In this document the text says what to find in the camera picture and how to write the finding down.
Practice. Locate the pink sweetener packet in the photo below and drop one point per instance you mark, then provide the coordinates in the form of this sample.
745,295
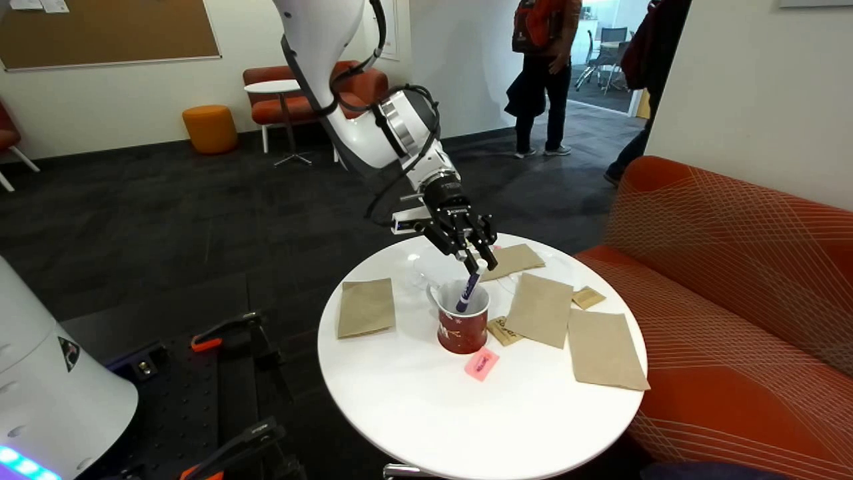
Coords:
480,363

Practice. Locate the brown cork board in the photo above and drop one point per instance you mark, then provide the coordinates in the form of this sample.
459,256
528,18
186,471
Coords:
107,30

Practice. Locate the red chair metal legs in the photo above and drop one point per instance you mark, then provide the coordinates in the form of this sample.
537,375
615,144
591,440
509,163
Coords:
7,135

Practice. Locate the orange fabric corner sofa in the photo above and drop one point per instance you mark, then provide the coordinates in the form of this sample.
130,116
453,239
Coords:
736,295

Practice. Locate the silver table pedestal base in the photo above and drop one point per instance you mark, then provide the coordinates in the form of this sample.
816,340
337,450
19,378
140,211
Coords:
409,474

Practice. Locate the orange round ottoman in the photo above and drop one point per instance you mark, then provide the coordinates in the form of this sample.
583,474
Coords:
212,131

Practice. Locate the black office chair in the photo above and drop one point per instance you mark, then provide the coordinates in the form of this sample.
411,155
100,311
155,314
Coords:
612,42

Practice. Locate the person in red jacket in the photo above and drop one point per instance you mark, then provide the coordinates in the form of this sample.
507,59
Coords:
541,82

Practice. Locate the black mounting platform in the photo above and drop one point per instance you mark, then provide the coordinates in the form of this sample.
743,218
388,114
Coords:
176,402

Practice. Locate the brown paper napkin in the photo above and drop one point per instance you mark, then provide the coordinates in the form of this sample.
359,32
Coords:
521,259
608,351
367,307
539,311

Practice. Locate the maroon white ceramic mug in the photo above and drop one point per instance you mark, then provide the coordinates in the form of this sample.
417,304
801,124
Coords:
463,334

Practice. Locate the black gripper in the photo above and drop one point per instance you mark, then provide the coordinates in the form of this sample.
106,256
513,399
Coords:
449,214

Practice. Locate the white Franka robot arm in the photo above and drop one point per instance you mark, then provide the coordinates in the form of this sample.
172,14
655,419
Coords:
321,35

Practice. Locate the person in dark clothes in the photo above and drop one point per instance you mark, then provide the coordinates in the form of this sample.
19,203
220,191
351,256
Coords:
655,55

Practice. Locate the small round white table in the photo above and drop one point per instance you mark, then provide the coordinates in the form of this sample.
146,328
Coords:
269,87

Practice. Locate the brown sugar packet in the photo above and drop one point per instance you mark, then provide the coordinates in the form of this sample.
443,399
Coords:
504,334
588,298

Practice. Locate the orange lounge armchair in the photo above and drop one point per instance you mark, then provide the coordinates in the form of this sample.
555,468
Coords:
268,111

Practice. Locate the white pinned papers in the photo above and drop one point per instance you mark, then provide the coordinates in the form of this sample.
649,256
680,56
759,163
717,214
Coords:
36,7

